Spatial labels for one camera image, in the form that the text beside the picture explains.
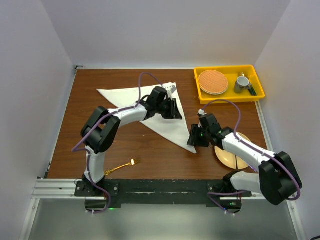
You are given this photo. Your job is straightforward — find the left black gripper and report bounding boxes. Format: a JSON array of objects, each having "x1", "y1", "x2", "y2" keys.
[{"x1": 155, "y1": 97, "x2": 182, "y2": 120}]

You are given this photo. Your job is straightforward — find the white cloth napkin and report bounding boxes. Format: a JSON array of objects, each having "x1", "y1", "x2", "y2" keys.
[{"x1": 97, "y1": 87, "x2": 197, "y2": 154}]

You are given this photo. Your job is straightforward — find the gold fork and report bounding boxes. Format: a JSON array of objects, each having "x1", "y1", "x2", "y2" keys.
[{"x1": 104, "y1": 158, "x2": 141, "y2": 177}]

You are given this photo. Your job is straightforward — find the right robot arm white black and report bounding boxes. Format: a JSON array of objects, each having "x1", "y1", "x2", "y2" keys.
[{"x1": 187, "y1": 110, "x2": 302, "y2": 206}]

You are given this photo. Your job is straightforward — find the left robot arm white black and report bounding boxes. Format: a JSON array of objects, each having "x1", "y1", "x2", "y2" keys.
[{"x1": 72, "y1": 85, "x2": 183, "y2": 200}]

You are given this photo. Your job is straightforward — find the cream yellow plate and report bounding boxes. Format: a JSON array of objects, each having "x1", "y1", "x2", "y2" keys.
[{"x1": 214, "y1": 146, "x2": 249, "y2": 170}]

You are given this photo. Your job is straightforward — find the orange patterned plate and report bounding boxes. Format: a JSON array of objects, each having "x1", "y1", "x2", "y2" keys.
[{"x1": 198, "y1": 70, "x2": 229, "y2": 95}]

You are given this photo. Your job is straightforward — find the yellow plastic tray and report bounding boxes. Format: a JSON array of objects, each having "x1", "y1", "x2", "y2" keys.
[{"x1": 194, "y1": 65, "x2": 266, "y2": 105}]

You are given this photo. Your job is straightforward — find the dark green utensil in tray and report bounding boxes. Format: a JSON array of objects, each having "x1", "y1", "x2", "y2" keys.
[{"x1": 248, "y1": 86, "x2": 257, "y2": 96}]

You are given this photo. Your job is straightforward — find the grey white mug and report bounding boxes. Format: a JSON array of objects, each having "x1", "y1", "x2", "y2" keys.
[{"x1": 234, "y1": 76, "x2": 252, "y2": 94}]

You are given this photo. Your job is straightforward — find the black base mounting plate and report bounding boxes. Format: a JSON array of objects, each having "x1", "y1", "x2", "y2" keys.
[{"x1": 74, "y1": 179, "x2": 252, "y2": 213}]

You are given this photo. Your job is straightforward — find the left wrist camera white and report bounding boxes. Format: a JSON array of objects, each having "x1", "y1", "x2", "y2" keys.
[{"x1": 163, "y1": 85, "x2": 177, "y2": 100}]

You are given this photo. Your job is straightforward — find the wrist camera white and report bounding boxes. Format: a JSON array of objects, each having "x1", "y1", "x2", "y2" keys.
[
  {"x1": 163, "y1": 85, "x2": 177, "y2": 100},
  {"x1": 197, "y1": 109, "x2": 207, "y2": 116}
]

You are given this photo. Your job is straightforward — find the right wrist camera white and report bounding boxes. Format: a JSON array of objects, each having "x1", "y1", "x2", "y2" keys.
[{"x1": 197, "y1": 109, "x2": 207, "y2": 116}]

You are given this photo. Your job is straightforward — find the aluminium frame rail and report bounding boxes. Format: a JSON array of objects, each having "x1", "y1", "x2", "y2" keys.
[{"x1": 31, "y1": 177, "x2": 81, "y2": 200}]

